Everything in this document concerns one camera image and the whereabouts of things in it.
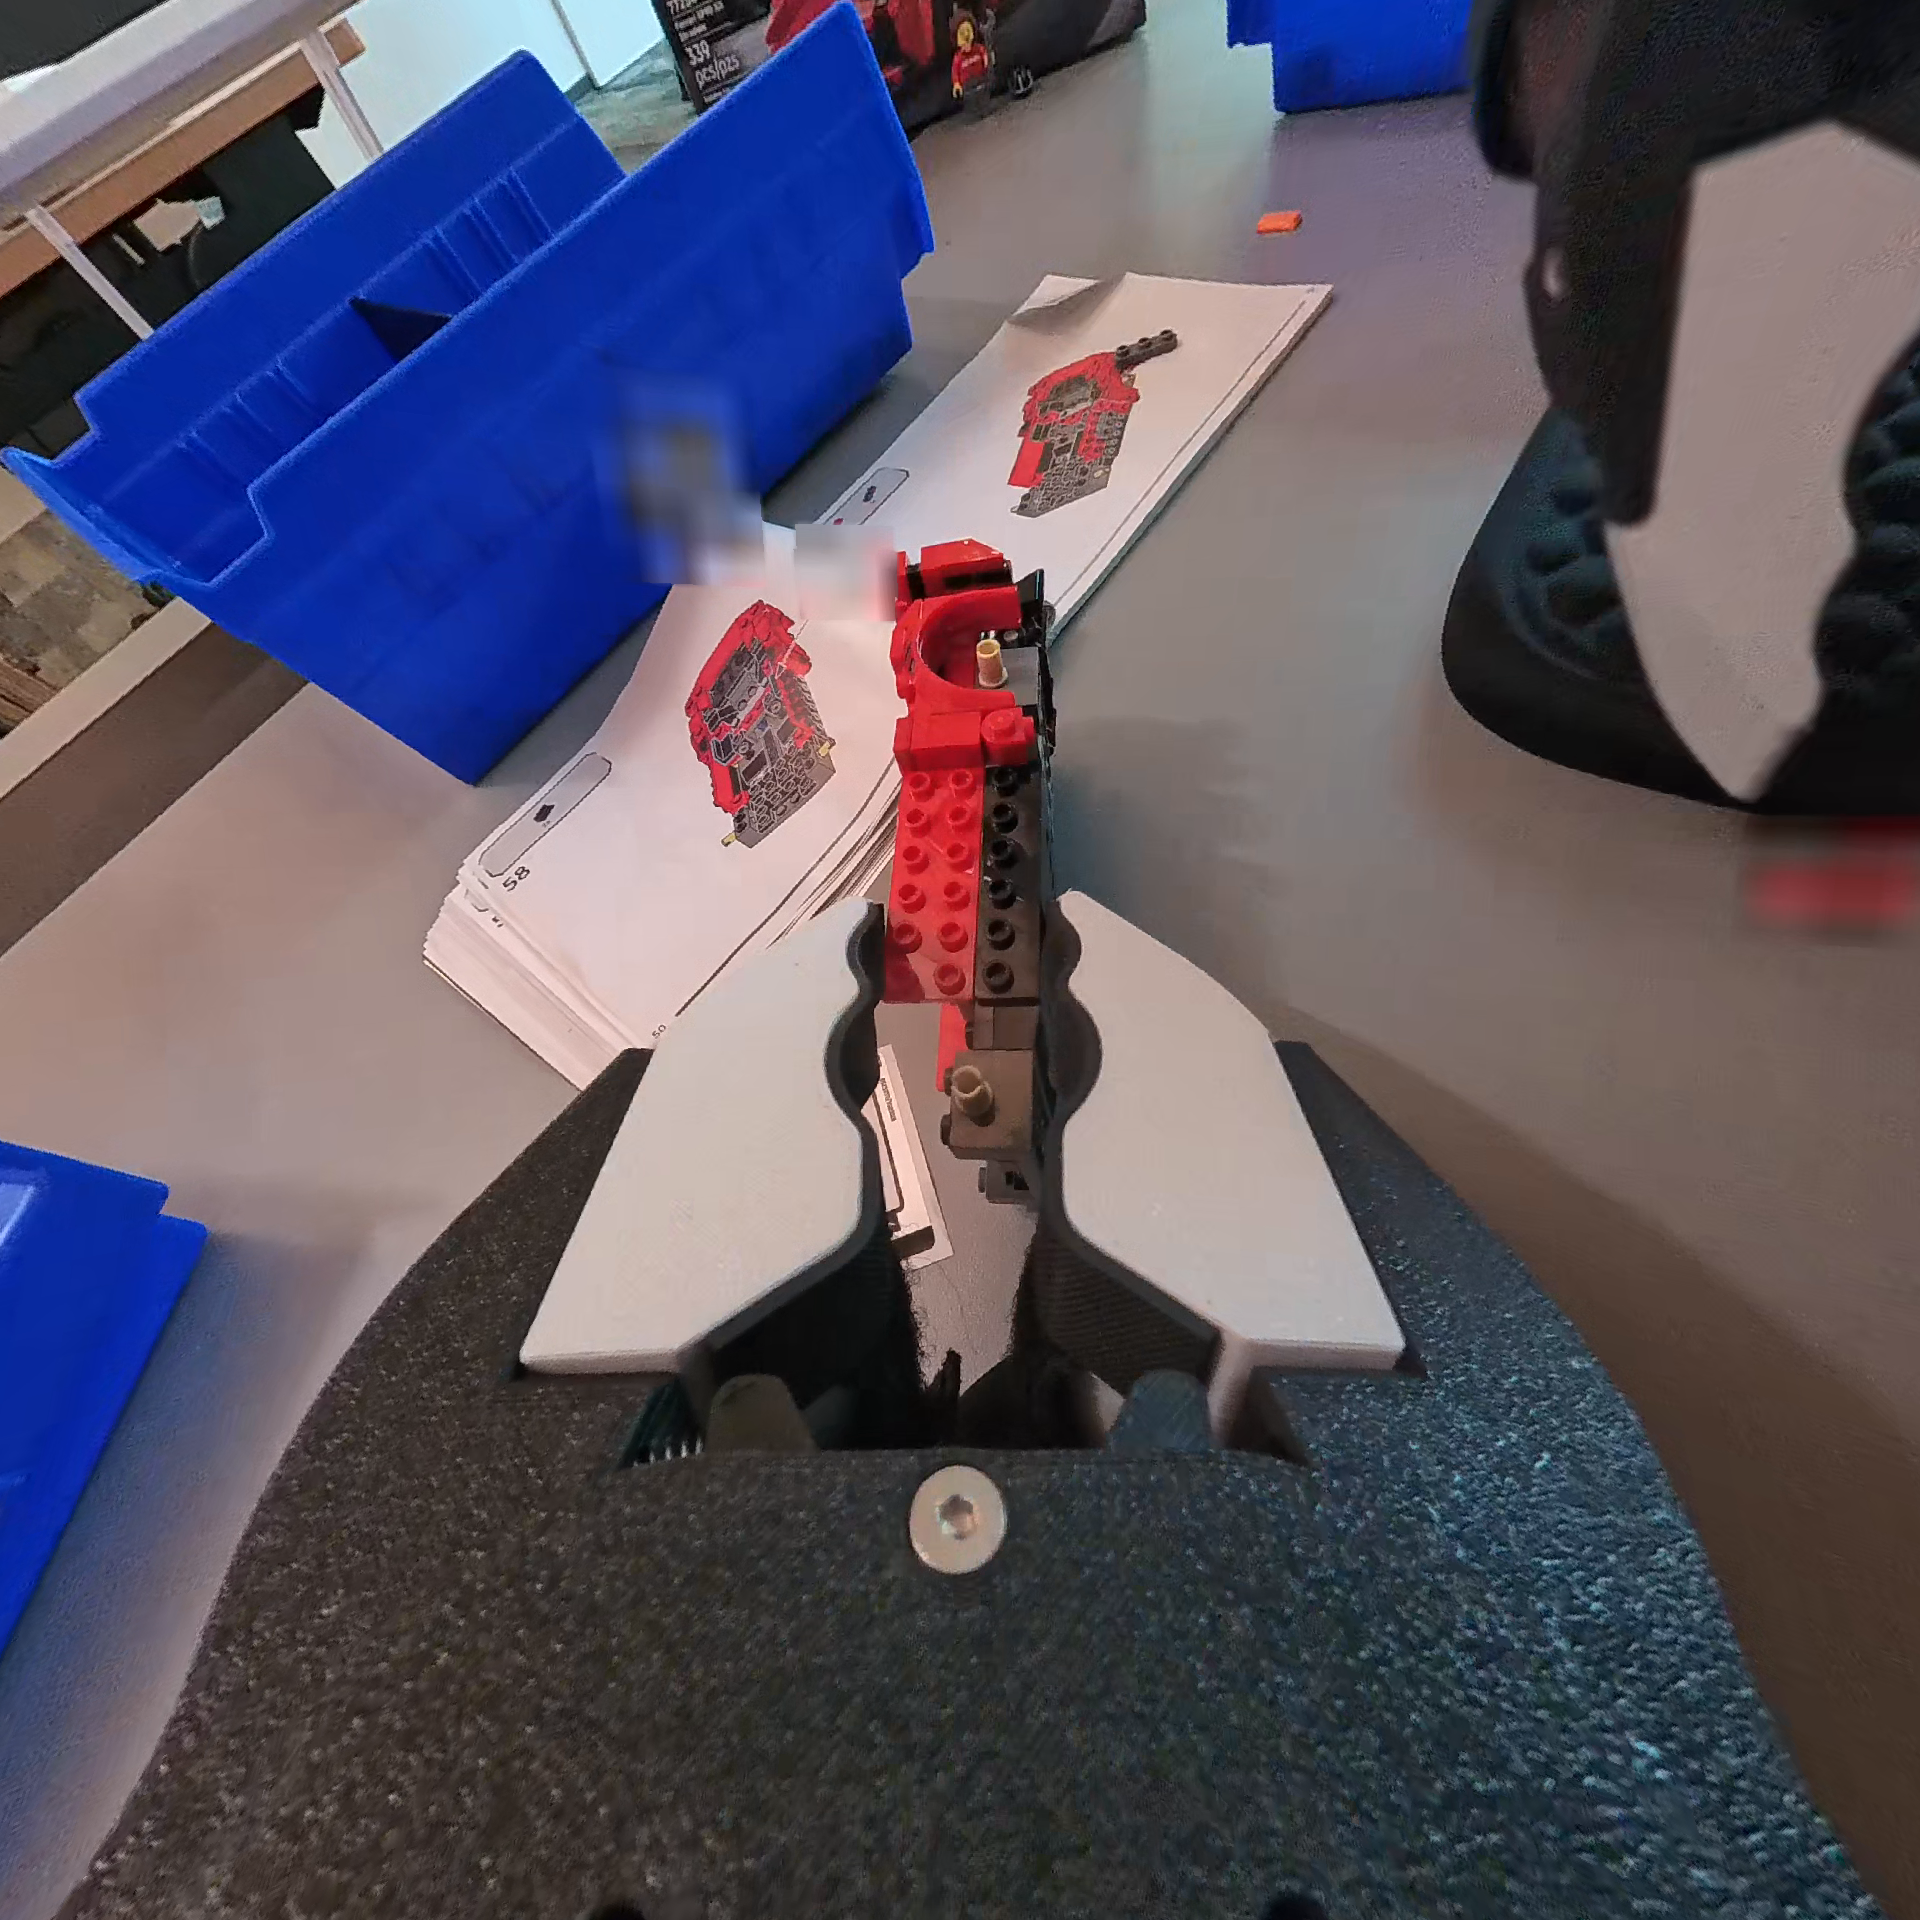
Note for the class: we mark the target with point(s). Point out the blue divided plastic bin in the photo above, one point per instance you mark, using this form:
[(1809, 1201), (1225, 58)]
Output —
[(494, 495)]

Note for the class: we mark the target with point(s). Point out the white roller tube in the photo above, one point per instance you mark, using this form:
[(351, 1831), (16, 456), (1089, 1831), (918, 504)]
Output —
[(148, 90)]

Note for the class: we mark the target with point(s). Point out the wooden table with white legs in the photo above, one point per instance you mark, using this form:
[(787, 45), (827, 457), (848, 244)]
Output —
[(89, 241)]

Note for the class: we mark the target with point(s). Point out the open instruction booklet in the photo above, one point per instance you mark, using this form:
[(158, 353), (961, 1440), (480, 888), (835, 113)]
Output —
[(630, 840)]

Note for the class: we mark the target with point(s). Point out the black textured cushion pad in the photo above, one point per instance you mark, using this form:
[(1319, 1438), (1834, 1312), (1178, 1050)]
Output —
[(1546, 662)]

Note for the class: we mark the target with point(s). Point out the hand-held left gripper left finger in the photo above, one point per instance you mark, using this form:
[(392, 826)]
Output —
[(721, 1170)]

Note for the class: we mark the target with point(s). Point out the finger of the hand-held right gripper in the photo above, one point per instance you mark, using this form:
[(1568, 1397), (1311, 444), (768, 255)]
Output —
[(1740, 452)]

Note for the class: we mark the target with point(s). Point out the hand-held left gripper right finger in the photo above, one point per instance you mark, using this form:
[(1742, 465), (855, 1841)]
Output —
[(1215, 1184)]

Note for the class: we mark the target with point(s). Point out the toy car set box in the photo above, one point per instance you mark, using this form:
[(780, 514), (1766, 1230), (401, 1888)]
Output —
[(902, 60)]

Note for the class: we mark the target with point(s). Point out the red and black brick model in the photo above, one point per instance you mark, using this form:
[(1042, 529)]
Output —
[(944, 870)]

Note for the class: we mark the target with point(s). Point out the small white leaflet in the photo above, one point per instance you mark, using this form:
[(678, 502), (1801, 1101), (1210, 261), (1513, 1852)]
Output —
[(906, 1184)]

